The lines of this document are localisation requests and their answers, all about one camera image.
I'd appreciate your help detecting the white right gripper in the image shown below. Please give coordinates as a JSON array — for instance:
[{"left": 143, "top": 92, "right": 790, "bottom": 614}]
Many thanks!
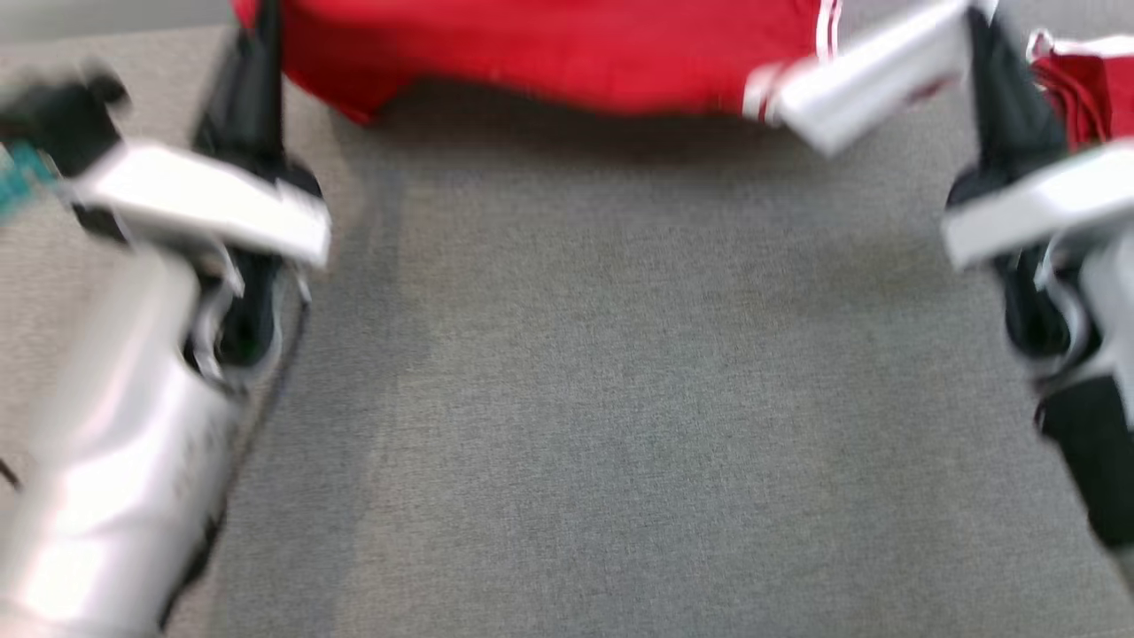
[{"left": 941, "top": 4, "right": 1134, "bottom": 373}]

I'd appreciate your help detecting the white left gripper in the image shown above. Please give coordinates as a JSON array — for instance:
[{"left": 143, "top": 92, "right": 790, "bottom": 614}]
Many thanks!
[{"left": 71, "top": 0, "right": 333, "bottom": 382}]

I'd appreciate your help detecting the red garment with white hem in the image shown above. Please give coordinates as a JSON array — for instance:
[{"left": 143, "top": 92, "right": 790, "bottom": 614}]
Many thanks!
[{"left": 1028, "top": 31, "right": 1134, "bottom": 152}]

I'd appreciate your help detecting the red white striped garment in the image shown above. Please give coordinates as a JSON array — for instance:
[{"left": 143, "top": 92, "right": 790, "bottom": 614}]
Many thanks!
[{"left": 232, "top": 0, "right": 998, "bottom": 159}]

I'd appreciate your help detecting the teal left camera connector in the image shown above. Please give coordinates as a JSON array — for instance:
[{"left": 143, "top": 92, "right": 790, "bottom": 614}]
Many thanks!
[{"left": 0, "top": 142, "right": 58, "bottom": 222}]

